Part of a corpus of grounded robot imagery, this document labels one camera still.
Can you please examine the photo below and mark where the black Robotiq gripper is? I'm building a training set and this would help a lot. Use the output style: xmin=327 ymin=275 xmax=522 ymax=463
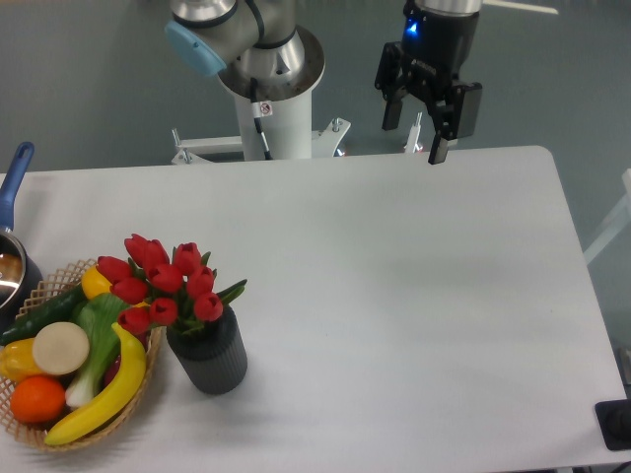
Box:
xmin=375 ymin=1 xmax=483 ymax=165

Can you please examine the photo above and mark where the red tulip bouquet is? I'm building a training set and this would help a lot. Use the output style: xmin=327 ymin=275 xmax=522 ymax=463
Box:
xmin=97 ymin=234 xmax=247 ymax=339

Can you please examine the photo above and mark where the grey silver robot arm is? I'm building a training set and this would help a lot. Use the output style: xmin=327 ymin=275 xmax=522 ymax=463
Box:
xmin=165 ymin=1 xmax=482 ymax=165

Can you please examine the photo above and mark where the dark grey ribbed vase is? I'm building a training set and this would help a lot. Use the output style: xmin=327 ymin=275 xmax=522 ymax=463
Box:
xmin=167 ymin=305 xmax=247 ymax=395

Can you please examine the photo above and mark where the silver clamp screw right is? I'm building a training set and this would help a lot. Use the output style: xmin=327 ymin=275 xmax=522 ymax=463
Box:
xmin=403 ymin=111 xmax=423 ymax=154

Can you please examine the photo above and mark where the black device at table edge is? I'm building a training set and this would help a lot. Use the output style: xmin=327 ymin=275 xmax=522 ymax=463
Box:
xmin=595 ymin=399 xmax=630 ymax=451

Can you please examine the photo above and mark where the yellow lemon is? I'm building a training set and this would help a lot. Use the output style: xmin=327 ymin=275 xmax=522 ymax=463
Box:
xmin=81 ymin=266 xmax=111 ymax=300

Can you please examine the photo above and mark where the green bok choy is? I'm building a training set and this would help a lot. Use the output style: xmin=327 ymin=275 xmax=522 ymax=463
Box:
xmin=65 ymin=293 xmax=129 ymax=410

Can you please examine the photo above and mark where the woven wicker basket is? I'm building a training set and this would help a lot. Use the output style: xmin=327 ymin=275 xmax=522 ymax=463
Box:
xmin=1 ymin=258 xmax=164 ymax=452

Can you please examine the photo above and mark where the yellow banana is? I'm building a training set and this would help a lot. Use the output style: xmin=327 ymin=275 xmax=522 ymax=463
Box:
xmin=44 ymin=322 xmax=147 ymax=446

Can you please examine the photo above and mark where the red fruit in basket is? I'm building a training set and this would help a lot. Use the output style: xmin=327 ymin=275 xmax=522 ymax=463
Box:
xmin=103 ymin=355 xmax=121 ymax=388

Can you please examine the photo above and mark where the green cucumber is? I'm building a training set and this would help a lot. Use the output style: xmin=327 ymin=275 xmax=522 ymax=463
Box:
xmin=1 ymin=286 xmax=87 ymax=346

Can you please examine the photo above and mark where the round beige bun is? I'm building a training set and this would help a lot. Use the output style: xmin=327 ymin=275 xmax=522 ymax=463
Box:
xmin=32 ymin=322 xmax=90 ymax=375

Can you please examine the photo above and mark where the yellow bell pepper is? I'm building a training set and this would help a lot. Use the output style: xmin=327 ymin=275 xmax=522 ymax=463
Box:
xmin=0 ymin=338 xmax=44 ymax=382

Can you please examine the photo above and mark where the orange fruit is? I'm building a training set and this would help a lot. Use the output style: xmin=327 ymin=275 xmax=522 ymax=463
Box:
xmin=10 ymin=375 xmax=66 ymax=424

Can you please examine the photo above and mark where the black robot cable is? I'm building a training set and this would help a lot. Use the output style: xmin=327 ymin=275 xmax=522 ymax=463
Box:
xmin=248 ymin=77 xmax=274 ymax=162

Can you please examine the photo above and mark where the white frame at right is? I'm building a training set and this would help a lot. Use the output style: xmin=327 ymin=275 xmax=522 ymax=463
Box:
xmin=584 ymin=169 xmax=630 ymax=265

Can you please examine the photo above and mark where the blue handled saucepan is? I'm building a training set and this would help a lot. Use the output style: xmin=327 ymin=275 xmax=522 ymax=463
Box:
xmin=1 ymin=142 xmax=41 ymax=332

